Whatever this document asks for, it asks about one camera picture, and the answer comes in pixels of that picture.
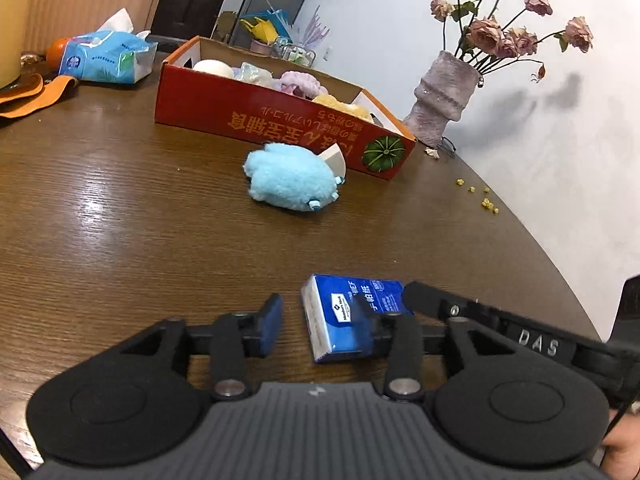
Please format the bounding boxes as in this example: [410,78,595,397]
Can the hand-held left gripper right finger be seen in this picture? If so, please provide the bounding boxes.
[350,304,506,402]

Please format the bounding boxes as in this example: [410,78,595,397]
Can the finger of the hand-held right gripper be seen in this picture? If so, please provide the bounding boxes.
[403,281,502,329]

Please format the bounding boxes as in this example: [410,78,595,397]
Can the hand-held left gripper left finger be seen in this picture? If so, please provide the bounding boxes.
[117,292,286,401]

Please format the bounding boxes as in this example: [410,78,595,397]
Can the blue pocket tissue packet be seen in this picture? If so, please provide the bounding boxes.
[301,273,414,364]

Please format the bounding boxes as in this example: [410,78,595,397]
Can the light blue plush toy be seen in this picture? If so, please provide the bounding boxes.
[243,142,347,212]

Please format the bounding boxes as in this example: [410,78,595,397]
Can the orange cardboard box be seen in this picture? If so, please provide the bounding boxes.
[154,36,417,183]

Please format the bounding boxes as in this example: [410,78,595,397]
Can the yellow plush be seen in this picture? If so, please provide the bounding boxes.
[312,92,374,122]

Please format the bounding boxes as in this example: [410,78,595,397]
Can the purple fluffy toy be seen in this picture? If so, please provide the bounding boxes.
[276,70,322,99]

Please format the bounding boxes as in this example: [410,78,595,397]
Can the pale translucent soft toy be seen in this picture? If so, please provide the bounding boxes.
[234,62,277,89]

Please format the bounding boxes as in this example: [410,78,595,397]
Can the white round soft ball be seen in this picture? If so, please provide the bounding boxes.
[192,59,235,80]

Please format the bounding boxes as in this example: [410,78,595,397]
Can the person's right hand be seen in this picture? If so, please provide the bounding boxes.
[602,407,640,480]

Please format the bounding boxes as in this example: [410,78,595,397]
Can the scattered yellow crumbs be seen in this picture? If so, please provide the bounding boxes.
[454,177,501,214]

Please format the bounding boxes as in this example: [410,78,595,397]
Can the white wedge sponge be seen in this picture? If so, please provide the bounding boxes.
[317,142,348,181]

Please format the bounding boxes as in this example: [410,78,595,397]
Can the pink textured vase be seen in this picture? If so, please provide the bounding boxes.
[402,50,484,145]

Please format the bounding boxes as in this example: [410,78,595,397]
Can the dried pink rose bouquet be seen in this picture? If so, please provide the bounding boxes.
[424,0,595,79]

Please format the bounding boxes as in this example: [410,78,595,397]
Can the metal trolley rack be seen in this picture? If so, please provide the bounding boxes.
[272,39,317,67]

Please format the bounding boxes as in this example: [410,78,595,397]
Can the purple dried grass decoration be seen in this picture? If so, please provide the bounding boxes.
[294,5,331,52]

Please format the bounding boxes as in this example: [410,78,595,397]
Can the blue and yellow clutter pile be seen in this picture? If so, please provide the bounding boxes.
[240,8,294,44]

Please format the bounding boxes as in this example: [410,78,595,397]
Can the blue tissue pack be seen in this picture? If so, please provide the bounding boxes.
[59,8,159,84]

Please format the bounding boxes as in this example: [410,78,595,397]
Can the orange cloth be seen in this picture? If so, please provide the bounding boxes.
[0,73,81,120]

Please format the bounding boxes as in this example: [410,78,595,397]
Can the orange fruit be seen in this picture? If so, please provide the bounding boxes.
[46,37,76,69]

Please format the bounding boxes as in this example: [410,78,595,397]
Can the peach hard-shell suitcase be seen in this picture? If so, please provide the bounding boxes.
[22,0,174,54]

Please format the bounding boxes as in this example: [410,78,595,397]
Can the yellow jug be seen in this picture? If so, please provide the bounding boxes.
[0,0,32,87]

